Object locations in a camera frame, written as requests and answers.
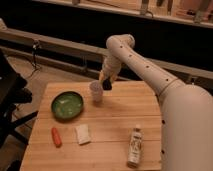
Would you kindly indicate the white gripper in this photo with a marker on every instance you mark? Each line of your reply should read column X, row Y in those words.
column 108, row 74

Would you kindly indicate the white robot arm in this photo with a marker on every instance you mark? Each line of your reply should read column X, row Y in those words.
column 187, row 109

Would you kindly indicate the green bowl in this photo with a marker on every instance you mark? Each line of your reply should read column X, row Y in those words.
column 67, row 105

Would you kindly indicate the white plastic bottle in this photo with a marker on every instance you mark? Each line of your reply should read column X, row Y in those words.
column 135, row 147

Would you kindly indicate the orange carrot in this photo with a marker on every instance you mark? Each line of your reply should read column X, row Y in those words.
column 56, row 137

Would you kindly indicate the black office chair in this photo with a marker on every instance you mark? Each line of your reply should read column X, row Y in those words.
column 13, row 91

